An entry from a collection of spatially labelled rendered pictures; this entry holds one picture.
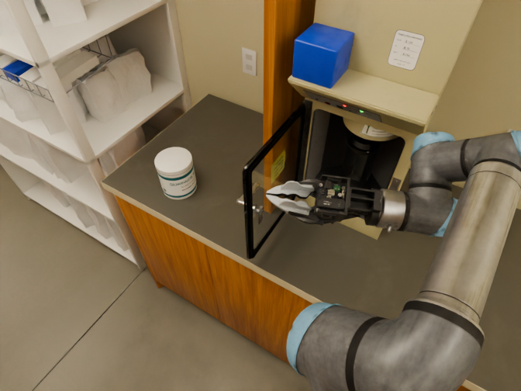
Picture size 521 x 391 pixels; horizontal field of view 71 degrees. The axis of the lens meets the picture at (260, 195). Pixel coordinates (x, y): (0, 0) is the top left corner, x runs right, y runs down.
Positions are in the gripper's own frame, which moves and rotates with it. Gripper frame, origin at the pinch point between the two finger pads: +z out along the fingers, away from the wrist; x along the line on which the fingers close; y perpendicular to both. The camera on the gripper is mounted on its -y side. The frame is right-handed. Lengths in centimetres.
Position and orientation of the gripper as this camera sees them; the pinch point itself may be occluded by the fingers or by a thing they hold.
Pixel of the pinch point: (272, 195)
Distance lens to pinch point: 72.9
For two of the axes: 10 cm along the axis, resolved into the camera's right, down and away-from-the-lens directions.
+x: -1.5, 9.5, -2.5
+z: -9.9, -1.4, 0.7
